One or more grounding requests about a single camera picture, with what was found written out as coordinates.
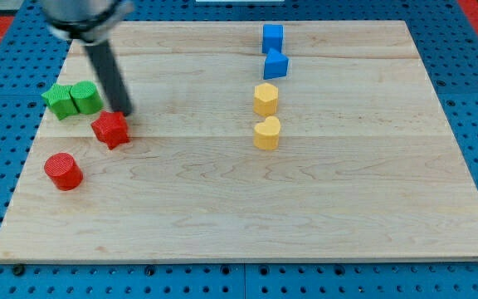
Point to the red star block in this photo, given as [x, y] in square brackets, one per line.
[111, 129]

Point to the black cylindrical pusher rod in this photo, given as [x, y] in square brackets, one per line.
[103, 60]

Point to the blue cube block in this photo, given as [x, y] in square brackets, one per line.
[272, 37]

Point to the yellow hexagon block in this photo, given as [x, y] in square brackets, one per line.
[266, 98]

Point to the green cylinder block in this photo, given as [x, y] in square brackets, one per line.
[86, 97]

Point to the yellow heart block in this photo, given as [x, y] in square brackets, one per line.
[267, 133]

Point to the red cylinder block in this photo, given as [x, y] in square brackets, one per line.
[63, 171]

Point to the green star block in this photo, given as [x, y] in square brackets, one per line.
[59, 101]

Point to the wooden board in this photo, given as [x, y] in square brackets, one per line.
[367, 169]

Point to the blue triangle block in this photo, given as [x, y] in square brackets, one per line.
[275, 65]

